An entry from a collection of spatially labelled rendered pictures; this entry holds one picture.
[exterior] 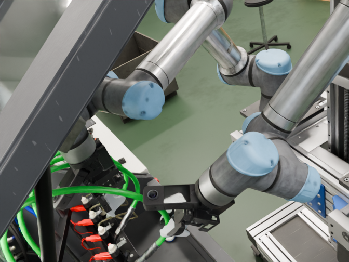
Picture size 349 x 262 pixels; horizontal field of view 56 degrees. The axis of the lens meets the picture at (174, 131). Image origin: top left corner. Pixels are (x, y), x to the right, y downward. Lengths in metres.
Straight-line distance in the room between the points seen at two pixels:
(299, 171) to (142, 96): 0.31
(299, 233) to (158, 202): 1.36
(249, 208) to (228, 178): 1.75
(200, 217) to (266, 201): 1.66
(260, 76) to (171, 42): 0.54
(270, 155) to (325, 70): 0.20
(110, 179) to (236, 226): 1.54
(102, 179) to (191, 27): 0.40
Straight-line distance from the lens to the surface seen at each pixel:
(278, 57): 1.19
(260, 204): 2.33
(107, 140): 1.58
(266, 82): 1.20
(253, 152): 0.54
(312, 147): 1.28
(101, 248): 1.13
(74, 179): 0.77
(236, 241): 2.19
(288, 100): 0.67
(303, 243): 1.90
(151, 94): 0.62
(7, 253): 0.85
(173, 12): 0.94
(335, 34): 0.66
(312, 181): 0.65
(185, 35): 0.74
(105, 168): 0.78
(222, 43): 1.10
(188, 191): 0.67
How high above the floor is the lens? 1.81
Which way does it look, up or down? 35 degrees down
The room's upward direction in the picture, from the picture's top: 21 degrees counter-clockwise
